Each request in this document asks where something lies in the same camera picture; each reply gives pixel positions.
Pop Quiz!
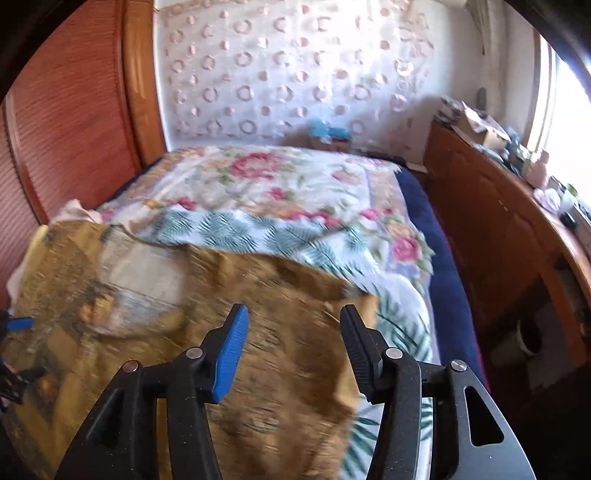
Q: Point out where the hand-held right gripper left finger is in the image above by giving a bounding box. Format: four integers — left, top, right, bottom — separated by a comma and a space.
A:
54, 303, 250, 480

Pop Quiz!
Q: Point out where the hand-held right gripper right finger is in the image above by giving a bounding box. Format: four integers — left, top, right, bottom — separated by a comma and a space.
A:
340, 305, 537, 480

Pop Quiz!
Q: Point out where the golden brown patterned garment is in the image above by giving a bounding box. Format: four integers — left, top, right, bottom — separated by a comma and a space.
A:
9, 222, 380, 480

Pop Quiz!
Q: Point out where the navy blue blanket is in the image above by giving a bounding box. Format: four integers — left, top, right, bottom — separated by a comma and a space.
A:
397, 167, 490, 393

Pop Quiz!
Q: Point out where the leaf print bed sheet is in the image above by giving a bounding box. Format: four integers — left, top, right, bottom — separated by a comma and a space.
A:
139, 210, 444, 480

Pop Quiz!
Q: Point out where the white bucket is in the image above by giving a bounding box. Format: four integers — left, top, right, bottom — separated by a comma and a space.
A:
501, 318, 543, 365

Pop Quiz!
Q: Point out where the wooden cabinet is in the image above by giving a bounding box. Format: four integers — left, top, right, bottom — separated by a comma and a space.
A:
422, 122, 591, 370

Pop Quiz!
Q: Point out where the wooden slatted wardrobe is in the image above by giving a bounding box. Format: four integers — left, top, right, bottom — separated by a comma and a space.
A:
0, 0, 167, 296

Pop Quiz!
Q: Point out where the blue tissue pack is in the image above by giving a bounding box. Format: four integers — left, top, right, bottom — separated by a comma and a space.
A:
308, 119, 352, 151

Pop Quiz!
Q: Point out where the cardboard box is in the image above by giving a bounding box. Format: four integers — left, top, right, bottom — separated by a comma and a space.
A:
455, 104, 511, 148

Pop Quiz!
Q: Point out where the pink bottle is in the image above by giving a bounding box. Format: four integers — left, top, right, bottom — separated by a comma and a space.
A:
526, 150, 552, 188

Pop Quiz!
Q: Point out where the sheer curtain with circles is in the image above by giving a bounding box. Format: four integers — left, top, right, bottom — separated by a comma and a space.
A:
154, 0, 437, 153

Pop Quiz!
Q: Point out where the window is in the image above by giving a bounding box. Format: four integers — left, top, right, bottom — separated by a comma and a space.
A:
531, 32, 591, 185

